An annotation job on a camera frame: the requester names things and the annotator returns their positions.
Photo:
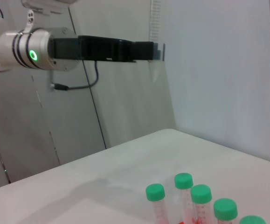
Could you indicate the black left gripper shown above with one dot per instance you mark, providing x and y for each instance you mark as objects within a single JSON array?
[{"x": 90, "y": 49}]

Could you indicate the orange test tube rack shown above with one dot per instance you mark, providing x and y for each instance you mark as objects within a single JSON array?
[{"x": 182, "y": 222}]

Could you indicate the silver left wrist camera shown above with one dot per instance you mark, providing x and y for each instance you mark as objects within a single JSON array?
[{"x": 48, "y": 2}]

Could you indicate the silver camera mount bracket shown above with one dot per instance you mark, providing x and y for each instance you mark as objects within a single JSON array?
[{"x": 29, "y": 21}]

